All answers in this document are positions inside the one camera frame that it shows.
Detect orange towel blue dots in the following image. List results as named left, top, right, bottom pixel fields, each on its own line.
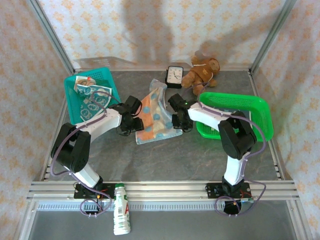
left=134, top=78, right=183, bottom=146

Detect teal towel white cartoons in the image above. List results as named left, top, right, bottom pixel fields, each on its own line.
left=74, top=75, right=113, bottom=122

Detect teal plastic basket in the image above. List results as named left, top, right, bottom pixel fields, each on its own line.
left=63, top=66, right=123, bottom=125

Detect black alarm clock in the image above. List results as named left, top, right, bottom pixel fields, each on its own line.
left=164, top=65, right=185, bottom=90

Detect brown teddy bear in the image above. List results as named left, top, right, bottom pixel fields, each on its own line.
left=180, top=55, right=221, bottom=96

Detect green plastic basket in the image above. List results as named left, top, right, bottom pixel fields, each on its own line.
left=195, top=91, right=275, bottom=142

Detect white bottle green label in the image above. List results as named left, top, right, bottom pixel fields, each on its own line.
left=111, top=182, right=132, bottom=236

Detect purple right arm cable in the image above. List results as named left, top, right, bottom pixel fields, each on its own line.
left=183, top=81, right=267, bottom=218

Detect aluminium wall-side table rail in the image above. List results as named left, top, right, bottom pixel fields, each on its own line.
left=73, top=67, right=252, bottom=73

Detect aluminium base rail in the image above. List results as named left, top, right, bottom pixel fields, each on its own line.
left=26, top=180, right=300, bottom=201

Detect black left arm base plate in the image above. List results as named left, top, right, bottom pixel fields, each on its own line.
left=73, top=183, right=114, bottom=200

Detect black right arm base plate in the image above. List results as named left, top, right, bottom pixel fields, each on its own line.
left=205, top=182, right=252, bottom=200

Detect aluminium side table rail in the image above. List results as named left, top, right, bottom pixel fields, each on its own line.
left=248, top=71, right=286, bottom=181
left=39, top=71, right=78, bottom=182

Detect grey slotted cable duct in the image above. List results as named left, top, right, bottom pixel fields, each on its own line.
left=37, top=202, right=288, bottom=211

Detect aluminium frame post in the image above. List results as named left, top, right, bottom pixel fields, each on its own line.
left=26, top=0, right=76, bottom=76
left=249, top=0, right=298, bottom=73

